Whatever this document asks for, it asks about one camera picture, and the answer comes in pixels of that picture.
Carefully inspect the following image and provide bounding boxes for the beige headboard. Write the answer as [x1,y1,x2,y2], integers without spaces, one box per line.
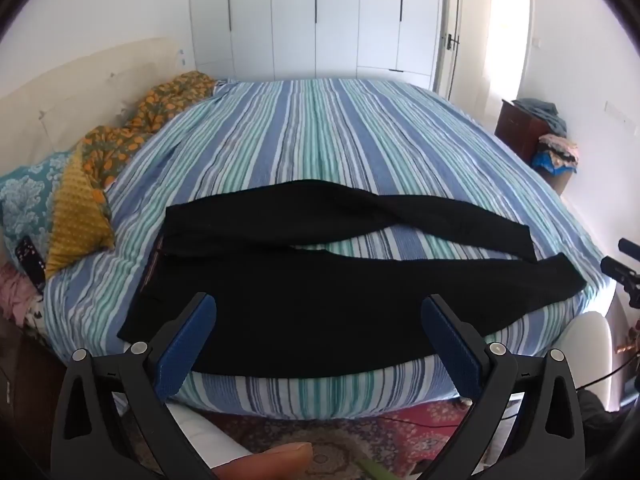
[0,36,196,176]

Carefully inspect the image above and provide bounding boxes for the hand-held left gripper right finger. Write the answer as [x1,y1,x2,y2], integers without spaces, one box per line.
[419,294,587,480]

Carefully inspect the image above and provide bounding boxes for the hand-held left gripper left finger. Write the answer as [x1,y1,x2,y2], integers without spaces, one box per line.
[50,291,222,480]

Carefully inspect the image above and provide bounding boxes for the striped bed sheet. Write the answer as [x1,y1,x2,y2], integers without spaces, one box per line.
[42,78,608,419]

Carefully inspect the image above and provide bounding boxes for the brown wooden cabinet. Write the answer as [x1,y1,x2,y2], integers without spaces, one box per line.
[495,99,547,162]

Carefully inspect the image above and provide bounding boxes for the orange floral quilt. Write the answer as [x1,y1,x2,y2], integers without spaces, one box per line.
[82,71,217,196]

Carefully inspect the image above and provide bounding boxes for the black remote control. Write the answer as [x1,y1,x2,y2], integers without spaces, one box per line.
[15,235,47,293]

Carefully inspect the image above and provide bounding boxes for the red patterned rug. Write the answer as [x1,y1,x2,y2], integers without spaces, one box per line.
[200,400,503,480]

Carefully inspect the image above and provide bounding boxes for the yellow dotted pillow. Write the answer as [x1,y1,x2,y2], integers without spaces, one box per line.
[45,152,116,281]

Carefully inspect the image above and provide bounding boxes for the black stand device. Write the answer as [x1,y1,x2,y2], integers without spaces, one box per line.
[601,238,640,311]

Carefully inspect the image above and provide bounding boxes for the dark nightstand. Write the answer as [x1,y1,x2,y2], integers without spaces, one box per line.
[0,310,67,463]

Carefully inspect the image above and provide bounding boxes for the pink cloth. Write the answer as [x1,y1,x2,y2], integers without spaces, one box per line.
[0,262,46,327]

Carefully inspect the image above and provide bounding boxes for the colourful clothes pile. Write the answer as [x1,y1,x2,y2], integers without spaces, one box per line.
[531,134,580,177]

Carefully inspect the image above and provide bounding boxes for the teal patterned pillow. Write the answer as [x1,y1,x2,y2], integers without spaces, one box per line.
[0,152,76,261]

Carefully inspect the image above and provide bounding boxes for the black pants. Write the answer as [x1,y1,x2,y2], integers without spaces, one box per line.
[116,178,587,378]

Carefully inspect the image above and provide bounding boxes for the grey-blue clothes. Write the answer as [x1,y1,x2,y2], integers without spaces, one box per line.
[512,98,568,137]

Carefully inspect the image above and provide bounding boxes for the white door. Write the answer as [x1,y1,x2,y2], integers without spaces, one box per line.
[435,0,465,102]

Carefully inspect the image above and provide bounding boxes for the white wardrobe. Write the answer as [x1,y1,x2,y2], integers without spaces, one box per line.
[188,0,446,92]

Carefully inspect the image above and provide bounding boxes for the person's left hand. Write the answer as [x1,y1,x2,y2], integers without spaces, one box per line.
[210,442,313,480]

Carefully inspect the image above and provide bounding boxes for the white board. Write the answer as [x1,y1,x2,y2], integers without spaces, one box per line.
[165,402,262,467]

